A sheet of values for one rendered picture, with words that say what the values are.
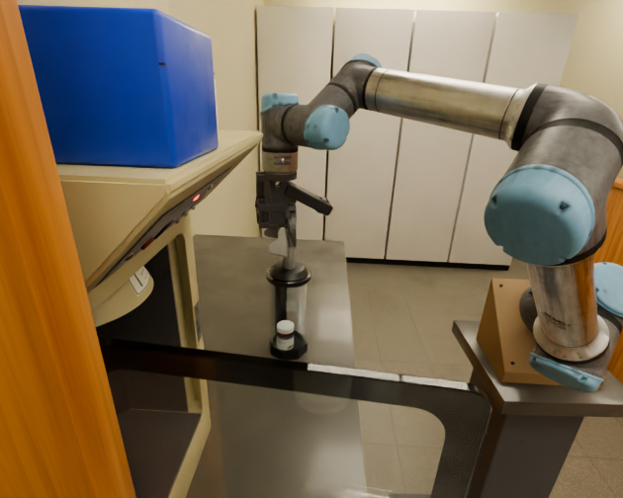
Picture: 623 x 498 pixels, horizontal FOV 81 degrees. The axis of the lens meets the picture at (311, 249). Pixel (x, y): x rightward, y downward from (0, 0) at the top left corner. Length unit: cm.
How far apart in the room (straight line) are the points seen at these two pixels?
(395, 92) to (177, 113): 49
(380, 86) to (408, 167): 275
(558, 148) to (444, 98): 20
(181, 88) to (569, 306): 61
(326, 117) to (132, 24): 44
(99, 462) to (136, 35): 24
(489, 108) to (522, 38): 302
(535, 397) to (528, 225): 59
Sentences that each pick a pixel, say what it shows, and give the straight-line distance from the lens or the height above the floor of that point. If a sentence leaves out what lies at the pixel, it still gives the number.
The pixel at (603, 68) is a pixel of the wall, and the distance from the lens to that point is 449.
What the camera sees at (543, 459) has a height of 68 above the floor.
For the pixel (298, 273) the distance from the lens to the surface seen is 84.
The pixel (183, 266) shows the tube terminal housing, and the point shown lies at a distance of 62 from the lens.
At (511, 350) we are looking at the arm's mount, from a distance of 103.
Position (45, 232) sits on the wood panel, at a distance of 19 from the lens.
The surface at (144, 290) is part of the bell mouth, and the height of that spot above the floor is 133.
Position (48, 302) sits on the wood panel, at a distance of 19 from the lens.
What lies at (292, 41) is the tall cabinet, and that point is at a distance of 335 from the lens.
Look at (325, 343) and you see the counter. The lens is 101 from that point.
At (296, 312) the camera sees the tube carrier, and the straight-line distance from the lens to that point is 88.
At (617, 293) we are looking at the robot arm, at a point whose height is 123.
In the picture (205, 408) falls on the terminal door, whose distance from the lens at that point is 30.
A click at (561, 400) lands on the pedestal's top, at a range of 105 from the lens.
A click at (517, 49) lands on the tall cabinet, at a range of 363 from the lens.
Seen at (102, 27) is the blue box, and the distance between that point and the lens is 27.
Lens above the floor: 156
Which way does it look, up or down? 23 degrees down
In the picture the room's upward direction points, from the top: 2 degrees clockwise
